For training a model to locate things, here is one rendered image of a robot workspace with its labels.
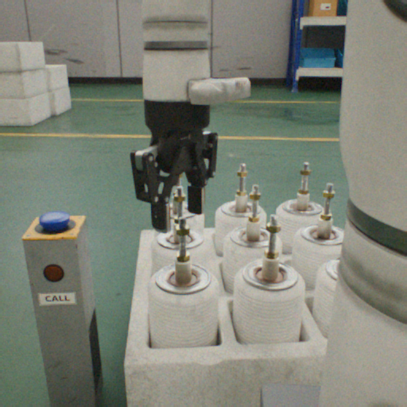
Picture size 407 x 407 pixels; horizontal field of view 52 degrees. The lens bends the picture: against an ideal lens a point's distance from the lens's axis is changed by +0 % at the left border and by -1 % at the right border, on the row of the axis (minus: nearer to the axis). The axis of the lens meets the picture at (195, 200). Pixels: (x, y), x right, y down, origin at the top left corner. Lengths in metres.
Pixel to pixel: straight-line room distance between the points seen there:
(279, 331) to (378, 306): 0.39
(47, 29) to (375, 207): 6.03
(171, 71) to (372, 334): 0.32
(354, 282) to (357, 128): 0.07
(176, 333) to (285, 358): 0.14
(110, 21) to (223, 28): 1.45
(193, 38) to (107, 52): 5.46
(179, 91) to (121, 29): 5.41
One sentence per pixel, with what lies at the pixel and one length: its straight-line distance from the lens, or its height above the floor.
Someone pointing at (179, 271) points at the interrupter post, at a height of 0.27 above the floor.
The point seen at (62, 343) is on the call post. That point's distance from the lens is 0.66.
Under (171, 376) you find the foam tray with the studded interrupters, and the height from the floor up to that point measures 0.16.
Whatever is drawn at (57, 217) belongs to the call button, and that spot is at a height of 0.33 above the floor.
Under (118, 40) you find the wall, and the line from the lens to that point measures 5.86.
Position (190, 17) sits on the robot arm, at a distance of 0.45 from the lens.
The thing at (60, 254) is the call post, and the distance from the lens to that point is 0.58.
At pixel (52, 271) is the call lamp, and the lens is 0.59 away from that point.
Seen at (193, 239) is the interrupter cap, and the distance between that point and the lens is 0.67.
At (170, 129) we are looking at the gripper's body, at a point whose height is 0.46.
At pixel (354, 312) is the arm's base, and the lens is 0.21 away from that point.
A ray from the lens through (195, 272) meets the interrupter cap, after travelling 0.58.
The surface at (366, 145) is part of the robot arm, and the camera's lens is 0.19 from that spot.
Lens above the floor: 0.55
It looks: 21 degrees down
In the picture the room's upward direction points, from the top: straight up
